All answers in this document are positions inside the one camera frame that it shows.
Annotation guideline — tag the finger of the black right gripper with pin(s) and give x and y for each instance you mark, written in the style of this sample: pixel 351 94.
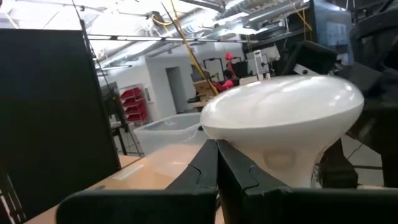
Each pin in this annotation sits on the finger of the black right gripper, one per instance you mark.
pixel 337 171

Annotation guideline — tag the person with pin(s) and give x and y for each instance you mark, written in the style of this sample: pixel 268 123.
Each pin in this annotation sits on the person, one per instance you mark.
pixel 228 84

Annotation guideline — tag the black partition panel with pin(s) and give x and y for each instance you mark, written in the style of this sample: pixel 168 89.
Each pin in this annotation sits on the black partition panel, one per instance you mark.
pixel 46 109

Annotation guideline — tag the clear plastic storage bin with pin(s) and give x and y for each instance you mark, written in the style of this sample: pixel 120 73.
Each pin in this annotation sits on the clear plastic storage bin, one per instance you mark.
pixel 168 130

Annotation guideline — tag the white machine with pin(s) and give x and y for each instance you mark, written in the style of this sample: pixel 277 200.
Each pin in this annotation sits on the white machine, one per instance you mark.
pixel 258 62

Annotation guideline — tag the light wooden desk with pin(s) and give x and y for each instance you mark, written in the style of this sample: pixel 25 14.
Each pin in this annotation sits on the light wooden desk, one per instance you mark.
pixel 155 168

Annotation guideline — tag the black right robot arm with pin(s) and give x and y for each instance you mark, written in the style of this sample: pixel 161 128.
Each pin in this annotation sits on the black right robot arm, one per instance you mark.
pixel 376 34

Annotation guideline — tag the red wall bin rack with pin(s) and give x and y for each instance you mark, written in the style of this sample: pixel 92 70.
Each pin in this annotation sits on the red wall bin rack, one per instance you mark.
pixel 133 107

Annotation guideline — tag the blue machine panel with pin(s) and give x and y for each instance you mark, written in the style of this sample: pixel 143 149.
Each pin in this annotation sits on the blue machine panel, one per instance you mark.
pixel 332 31

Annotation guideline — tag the white flood lightbulb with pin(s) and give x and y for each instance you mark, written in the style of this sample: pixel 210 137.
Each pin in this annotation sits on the white flood lightbulb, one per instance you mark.
pixel 280 109

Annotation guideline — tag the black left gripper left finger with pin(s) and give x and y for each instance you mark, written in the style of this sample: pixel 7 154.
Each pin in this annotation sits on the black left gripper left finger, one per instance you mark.
pixel 199 177

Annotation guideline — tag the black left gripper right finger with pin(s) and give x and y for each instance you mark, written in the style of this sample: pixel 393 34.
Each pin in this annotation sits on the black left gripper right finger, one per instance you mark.
pixel 242 186

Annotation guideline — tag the cardboard box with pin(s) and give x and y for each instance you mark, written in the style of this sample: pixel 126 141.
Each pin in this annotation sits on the cardboard box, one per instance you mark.
pixel 203 88

